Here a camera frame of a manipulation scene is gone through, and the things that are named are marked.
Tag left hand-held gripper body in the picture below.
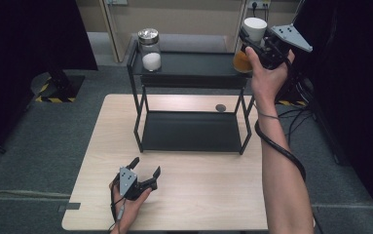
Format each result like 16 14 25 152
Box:
111 166 159 201

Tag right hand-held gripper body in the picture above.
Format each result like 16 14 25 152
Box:
258 23 314 70

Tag orange jar with white lid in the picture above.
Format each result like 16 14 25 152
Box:
232 17 269 74

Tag black metal shelf rack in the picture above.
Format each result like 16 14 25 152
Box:
126 40 268 156

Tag glass jar with silver lid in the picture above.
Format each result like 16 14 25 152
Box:
137 27 163 72

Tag person's left hand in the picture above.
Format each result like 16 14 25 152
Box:
108 183 153 234

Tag person's right hand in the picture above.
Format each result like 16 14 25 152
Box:
244 46 296 105

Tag beige wooden partition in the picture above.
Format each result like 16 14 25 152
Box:
76 0 302 63

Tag stand base with striped tape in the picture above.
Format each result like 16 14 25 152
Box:
30 69 87 104
273 77 309 107

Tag grey floor tape piece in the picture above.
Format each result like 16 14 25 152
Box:
56 202 82 214

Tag black curtain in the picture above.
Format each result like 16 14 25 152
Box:
273 0 373 226
0 0 99 164

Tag left hand-held gripper cable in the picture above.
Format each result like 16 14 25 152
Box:
108 176 128 234

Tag bundle of black cables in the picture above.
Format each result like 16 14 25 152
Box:
250 2 273 20

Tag white wall socket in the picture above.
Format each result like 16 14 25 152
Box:
247 0 272 10

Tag black floor cables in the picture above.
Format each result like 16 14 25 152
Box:
278 105 317 149

